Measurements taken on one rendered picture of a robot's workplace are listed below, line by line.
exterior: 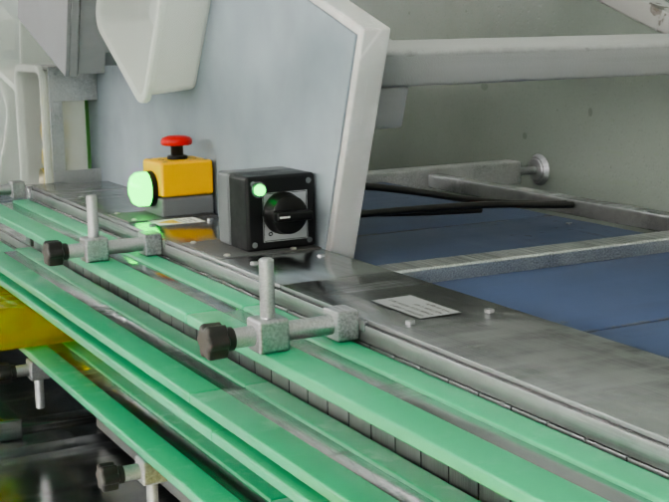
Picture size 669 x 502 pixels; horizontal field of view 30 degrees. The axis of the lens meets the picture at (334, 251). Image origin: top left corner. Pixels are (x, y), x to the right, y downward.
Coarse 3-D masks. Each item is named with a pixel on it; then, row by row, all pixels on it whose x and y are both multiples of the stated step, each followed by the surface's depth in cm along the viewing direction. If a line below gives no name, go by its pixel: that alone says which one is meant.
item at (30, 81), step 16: (16, 80) 210; (32, 80) 211; (16, 96) 210; (32, 96) 211; (16, 112) 211; (32, 112) 211; (48, 112) 198; (32, 128) 212; (48, 128) 197; (32, 144) 212; (48, 144) 197; (32, 160) 213; (48, 160) 198; (32, 176) 213; (48, 176) 198
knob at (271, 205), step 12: (288, 192) 131; (276, 204) 129; (288, 204) 129; (300, 204) 130; (264, 216) 130; (276, 216) 128; (288, 216) 128; (300, 216) 129; (312, 216) 130; (276, 228) 130; (288, 228) 130; (300, 228) 130
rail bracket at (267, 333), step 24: (264, 264) 96; (264, 288) 97; (264, 312) 97; (336, 312) 99; (216, 336) 95; (240, 336) 96; (264, 336) 97; (288, 336) 98; (312, 336) 99; (336, 336) 100
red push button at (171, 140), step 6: (162, 138) 158; (168, 138) 157; (174, 138) 157; (180, 138) 157; (186, 138) 158; (162, 144) 158; (168, 144) 157; (174, 144) 157; (180, 144) 157; (186, 144) 158; (174, 150) 158; (180, 150) 158
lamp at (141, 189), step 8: (136, 176) 156; (144, 176) 156; (152, 176) 156; (128, 184) 157; (136, 184) 156; (144, 184) 156; (152, 184) 156; (128, 192) 158; (136, 192) 156; (144, 192) 156; (152, 192) 156; (136, 200) 156; (144, 200) 156; (152, 200) 157
